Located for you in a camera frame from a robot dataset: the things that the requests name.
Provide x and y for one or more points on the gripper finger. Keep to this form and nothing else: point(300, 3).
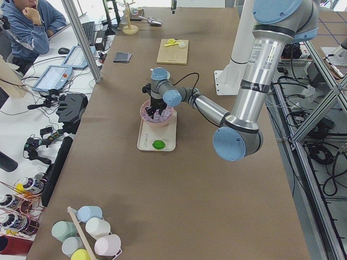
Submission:
point(150, 111)

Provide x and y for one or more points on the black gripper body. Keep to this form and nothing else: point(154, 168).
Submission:
point(156, 104)

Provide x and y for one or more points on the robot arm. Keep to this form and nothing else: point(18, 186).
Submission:
point(277, 23)

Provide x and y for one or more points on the pink bowl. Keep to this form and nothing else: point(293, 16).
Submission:
point(146, 104)

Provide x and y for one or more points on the pile of ice cubes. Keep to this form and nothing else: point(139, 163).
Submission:
point(158, 118)

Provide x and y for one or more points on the cream plastic tray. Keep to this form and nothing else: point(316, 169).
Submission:
point(160, 139)

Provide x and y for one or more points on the green lime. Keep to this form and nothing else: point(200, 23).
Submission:
point(158, 144)

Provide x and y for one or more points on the bamboo cutting board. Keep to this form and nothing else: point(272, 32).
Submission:
point(172, 55)

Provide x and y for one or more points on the grey folded cloth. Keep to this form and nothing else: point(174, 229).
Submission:
point(122, 57)

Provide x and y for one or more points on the yellow plastic knife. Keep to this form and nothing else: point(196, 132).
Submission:
point(171, 44)

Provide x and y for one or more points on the lemon slice stack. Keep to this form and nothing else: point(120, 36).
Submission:
point(171, 41)

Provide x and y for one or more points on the black device stand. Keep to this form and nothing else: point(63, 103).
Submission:
point(70, 110)

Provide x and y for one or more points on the wooden mug stand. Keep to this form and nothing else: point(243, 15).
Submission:
point(128, 29)

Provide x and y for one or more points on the metal scoop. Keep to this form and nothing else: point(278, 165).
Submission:
point(152, 21)

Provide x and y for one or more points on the blue teach pendant far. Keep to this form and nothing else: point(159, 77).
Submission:
point(75, 58)

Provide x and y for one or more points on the blue teach pendant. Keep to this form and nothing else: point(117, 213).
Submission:
point(75, 58)
point(53, 78)

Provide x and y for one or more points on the blue teach pendant near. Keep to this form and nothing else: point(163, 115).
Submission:
point(53, 78)

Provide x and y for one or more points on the black keyboard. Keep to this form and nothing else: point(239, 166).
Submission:
point(89, 30)

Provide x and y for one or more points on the computer mouse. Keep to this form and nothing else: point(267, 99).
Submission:
point(63, 51)

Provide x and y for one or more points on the blue plastic cup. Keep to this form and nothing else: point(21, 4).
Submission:
point(87, 212)

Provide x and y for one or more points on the white plastic cup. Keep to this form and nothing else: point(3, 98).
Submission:
point(97, 228)

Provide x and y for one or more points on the wooden cup rack stick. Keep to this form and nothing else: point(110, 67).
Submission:
point(85, 242)

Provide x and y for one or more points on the pink plastic cup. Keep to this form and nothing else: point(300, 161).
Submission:
point(109, 245)

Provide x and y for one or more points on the seated person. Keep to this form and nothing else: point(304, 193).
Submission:
point(32, 24)

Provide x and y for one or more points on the green plastic cup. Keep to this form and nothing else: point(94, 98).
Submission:
point(62, 230)

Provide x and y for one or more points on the grey plastic cup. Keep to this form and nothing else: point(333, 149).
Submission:
point(70, 245)

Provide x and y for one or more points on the yellow plastic cup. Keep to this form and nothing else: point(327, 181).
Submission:
point(80, 254)

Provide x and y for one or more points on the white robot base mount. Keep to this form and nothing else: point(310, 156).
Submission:
point(227, 81)

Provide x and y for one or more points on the aluminium frame post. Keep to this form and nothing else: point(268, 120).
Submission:
point(81, 38)

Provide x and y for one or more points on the copper wire bottle rack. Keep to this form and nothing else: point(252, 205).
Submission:
point(21, 207)

